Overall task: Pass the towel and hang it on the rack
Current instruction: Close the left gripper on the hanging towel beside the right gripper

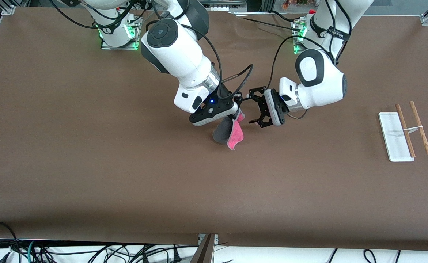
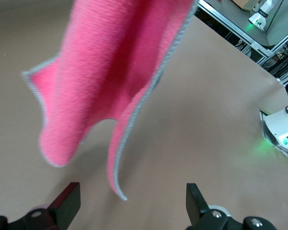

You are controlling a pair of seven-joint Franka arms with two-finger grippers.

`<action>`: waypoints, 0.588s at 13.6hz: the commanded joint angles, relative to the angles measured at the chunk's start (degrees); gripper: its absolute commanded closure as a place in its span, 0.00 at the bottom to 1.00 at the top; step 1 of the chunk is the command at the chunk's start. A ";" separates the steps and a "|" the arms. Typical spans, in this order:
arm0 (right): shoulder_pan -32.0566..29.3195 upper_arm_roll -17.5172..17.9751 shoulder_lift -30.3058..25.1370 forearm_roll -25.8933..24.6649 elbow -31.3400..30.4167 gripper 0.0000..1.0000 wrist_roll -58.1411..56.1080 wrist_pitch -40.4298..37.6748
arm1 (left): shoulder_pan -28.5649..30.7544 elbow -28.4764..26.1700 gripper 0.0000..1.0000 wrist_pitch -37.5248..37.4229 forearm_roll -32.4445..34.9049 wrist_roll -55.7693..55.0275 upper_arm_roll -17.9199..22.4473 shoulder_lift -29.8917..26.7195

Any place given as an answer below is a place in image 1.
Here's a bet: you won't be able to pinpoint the black cable at base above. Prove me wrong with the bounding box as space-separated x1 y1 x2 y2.
232 10 304 37
49 0 152 30

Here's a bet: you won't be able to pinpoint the black floor cable arc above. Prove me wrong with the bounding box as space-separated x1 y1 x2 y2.
0 221 21 263

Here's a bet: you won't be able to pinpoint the brown table leg post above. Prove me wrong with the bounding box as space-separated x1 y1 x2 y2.
191 234 215 263

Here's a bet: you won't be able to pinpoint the white rack with wooden rods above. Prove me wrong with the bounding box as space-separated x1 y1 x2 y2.
378 100 428 162

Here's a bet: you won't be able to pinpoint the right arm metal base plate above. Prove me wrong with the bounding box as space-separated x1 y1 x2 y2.
100 15 143 50

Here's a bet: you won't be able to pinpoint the long black right arm cable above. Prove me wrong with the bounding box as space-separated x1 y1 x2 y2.
177 24 223 99

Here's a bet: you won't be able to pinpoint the black cable at left base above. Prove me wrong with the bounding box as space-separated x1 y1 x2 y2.
232 10 304 37

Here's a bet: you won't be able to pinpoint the long black left arm cable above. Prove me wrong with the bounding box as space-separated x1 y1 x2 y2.
268 35 337 90

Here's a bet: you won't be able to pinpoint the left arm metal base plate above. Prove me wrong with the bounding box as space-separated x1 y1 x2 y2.
291 18 309 54

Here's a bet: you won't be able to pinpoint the tangled black floor cables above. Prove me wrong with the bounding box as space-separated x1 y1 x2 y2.
35 244 200 263

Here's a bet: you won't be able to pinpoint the black cable at right base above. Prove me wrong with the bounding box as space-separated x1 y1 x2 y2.
49 0 152 30

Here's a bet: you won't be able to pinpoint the long black arm cable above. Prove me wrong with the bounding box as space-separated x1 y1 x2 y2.
268 35 337 90
177 24 223 99

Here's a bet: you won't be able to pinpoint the grey and pink towel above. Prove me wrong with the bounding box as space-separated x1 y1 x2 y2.
212 110 246 151

